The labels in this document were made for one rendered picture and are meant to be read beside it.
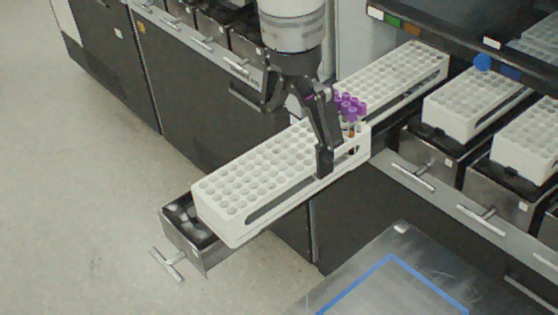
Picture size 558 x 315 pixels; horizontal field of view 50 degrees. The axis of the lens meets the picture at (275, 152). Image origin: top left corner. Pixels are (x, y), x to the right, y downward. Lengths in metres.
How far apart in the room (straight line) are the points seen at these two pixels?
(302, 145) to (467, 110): 0.33
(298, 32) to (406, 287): 0.40
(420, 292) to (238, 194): 0.30
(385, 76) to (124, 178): 1.40
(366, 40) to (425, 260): 0.53
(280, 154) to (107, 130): 1.76
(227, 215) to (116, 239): 1.33
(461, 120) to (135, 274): 1.28
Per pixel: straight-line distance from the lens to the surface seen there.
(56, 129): 2.76
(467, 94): 1.19
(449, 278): 0.93
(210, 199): 0.90
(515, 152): 1.08
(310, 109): 0.88
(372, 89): 1.18
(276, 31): 0.80
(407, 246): 0.95
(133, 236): 2.16
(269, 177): 0.92
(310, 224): 1.71
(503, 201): 1.10
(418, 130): 1.16
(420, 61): 1.27
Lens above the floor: 1.55
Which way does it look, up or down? 41 degrees down
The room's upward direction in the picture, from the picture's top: 6 degrees counter-clockwise
